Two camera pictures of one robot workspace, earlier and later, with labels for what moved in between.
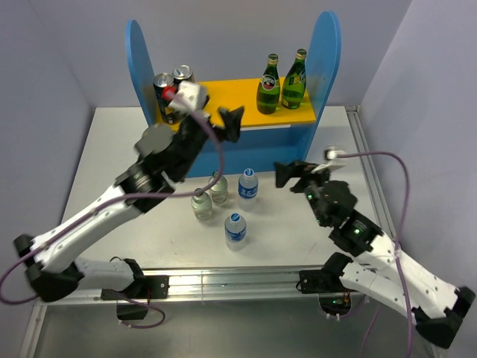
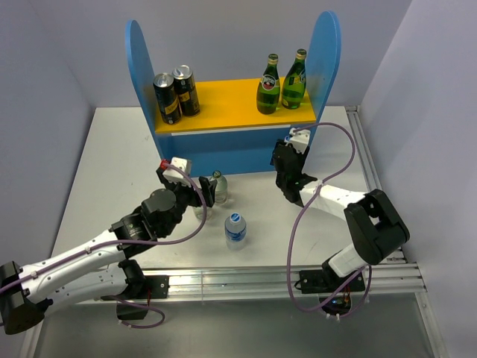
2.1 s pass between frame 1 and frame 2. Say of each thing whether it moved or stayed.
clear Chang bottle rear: stayed
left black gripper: moved
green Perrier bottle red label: stayed
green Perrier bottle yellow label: stayed
